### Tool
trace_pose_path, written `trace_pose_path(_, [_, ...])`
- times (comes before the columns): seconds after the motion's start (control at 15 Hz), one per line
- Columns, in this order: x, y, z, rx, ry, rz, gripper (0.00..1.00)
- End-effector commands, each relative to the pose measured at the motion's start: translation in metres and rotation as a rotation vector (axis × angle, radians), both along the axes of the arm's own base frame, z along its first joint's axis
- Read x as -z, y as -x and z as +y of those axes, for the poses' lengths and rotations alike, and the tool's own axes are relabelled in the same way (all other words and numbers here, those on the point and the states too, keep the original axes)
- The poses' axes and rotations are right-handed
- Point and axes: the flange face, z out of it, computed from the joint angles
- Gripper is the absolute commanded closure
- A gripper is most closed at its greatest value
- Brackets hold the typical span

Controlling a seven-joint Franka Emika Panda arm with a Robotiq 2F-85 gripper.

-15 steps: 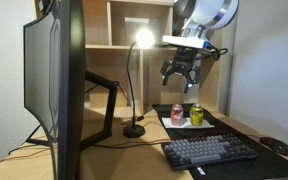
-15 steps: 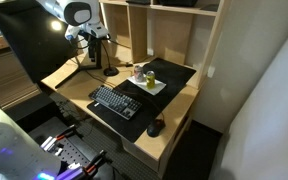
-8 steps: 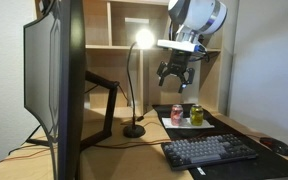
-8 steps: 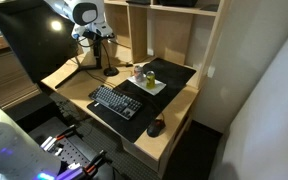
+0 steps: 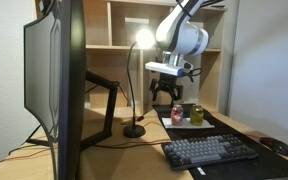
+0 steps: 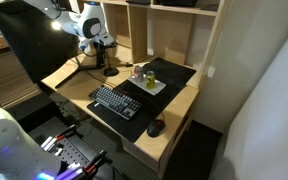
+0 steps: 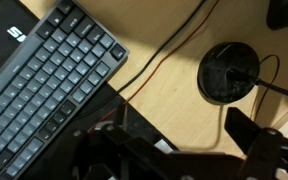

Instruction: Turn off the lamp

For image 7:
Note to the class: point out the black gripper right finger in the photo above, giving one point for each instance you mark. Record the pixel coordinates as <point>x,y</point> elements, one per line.
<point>264,150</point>

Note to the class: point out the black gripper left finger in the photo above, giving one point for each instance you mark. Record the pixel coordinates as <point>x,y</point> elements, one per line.
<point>117,153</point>

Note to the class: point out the grey black keyboard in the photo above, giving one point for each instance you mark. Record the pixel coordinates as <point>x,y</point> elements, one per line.
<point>47,86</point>

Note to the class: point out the black monitor stand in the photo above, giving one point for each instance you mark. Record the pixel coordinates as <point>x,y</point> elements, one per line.
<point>285,13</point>

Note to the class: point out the black desk mat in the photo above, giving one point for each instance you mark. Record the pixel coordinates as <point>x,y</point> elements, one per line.
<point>0,23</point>

